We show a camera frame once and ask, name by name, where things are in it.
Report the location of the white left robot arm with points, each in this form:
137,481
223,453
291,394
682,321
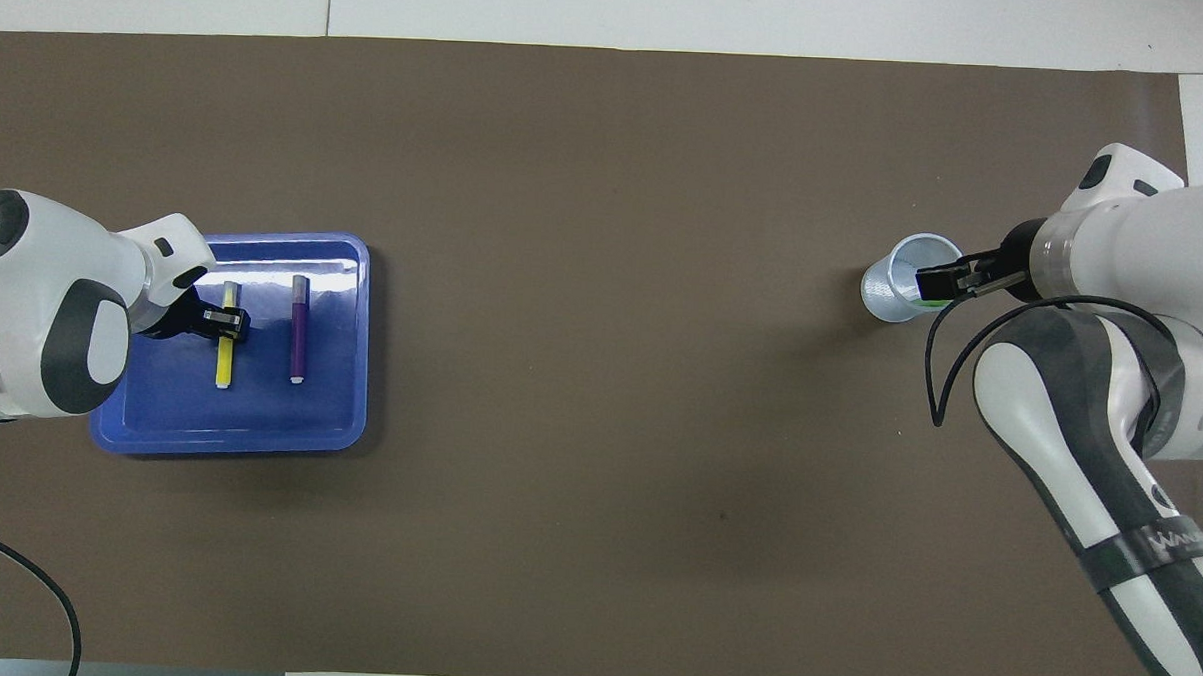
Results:
33,278

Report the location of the translucent plastic pen cup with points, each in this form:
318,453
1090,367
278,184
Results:
883,293

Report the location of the blue plastic tray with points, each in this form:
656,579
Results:
259,416

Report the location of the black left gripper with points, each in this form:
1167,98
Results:
177,321

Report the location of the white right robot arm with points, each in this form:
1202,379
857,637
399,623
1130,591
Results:
1166,228

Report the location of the purple marker pen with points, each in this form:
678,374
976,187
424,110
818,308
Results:
299,337

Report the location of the green marker pen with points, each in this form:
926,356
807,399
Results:
931,303

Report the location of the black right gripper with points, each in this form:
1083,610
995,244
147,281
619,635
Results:
1023,258

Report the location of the brown table mat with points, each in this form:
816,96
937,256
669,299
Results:
600,378

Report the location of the yellow marker pen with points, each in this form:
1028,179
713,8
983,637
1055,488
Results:
224,365

